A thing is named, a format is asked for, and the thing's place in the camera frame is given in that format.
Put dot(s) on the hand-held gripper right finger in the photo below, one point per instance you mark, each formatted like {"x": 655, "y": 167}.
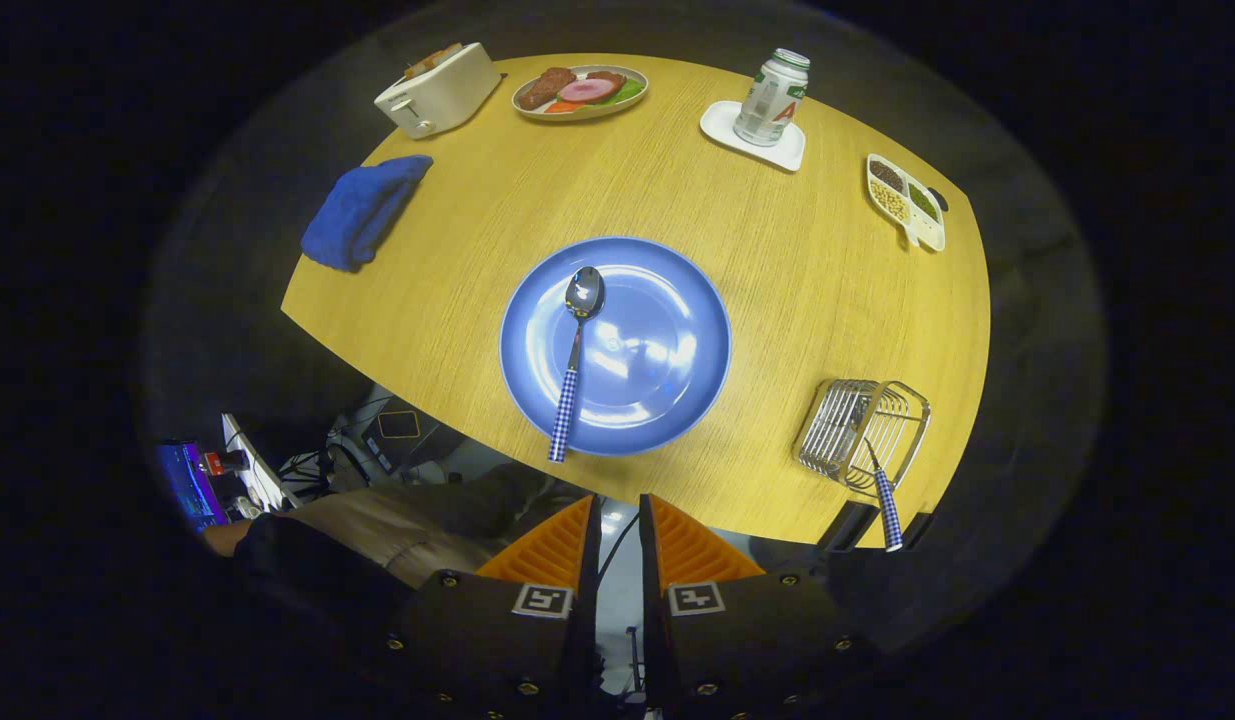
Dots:
{"x": 648, "y": 560}

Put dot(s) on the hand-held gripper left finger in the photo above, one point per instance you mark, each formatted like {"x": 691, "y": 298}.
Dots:
{"x": 589, "y": 560}

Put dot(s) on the person's trouser leg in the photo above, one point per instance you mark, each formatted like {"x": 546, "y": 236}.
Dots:
{"x": 417, "y": 525}

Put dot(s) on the black table edge block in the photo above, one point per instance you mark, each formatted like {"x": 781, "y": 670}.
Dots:
{"x": 917, "y": 530}
{"x": 845, "y": 525}

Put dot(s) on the blue round plate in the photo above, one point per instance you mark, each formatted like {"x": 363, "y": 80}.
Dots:
{"x": 657, "y": 350}

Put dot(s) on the black case yellow outline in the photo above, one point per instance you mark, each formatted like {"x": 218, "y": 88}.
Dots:
{"x": 399, "y": 424}

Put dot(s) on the person's dark sleeved arm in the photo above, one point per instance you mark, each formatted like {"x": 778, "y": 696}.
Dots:
{"x": 307, "y": 570}

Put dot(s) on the white flat board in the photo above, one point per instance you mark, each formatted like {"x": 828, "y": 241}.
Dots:
{"x": 262, "y": 470}

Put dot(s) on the small red black device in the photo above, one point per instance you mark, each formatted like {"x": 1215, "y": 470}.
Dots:
{"x": 222, "y": 463}

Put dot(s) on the lit phone screen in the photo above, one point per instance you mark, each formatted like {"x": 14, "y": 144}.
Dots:
{"x": 189, "y": 485}

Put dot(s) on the blue folded towel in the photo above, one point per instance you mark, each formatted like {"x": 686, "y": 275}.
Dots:
{"x": 362, "y": 210}

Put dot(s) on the white square coaster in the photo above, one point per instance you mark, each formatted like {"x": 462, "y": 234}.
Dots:
{"x": 722, "y": 125}

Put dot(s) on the white divided bean dish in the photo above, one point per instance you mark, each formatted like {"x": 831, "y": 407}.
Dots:
{"x": 907, "y": 200}

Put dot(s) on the grey food plate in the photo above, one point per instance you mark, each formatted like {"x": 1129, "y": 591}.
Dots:
{"x": 597, "y": 110}

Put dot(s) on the red tomato slice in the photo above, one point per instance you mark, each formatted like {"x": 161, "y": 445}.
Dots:
{"x": 562, "y": 107}

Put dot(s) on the green lettuce leaf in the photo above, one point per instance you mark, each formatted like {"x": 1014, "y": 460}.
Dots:
{"x": 629, "y": 92}

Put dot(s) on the pink ham slice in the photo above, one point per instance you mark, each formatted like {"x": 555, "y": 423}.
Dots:
{"x": 587, "y": 90}

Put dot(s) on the brown meat slab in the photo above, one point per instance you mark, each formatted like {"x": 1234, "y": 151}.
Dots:
{"x": 544, "y": 88}

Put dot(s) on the white green plastic bottle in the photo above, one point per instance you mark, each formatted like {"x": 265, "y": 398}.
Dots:
{"x": 772, "y": 100}

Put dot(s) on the small brown meat piece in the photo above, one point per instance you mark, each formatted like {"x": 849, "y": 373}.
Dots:
{"x": 609, "y": 78}

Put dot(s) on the white toaster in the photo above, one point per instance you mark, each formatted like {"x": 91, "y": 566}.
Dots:
{"x": 437, "y": 100}

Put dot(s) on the toast slice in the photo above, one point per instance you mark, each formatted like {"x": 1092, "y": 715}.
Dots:
{"x": 422, "y": 67}
{"x": 447, "y": 53}

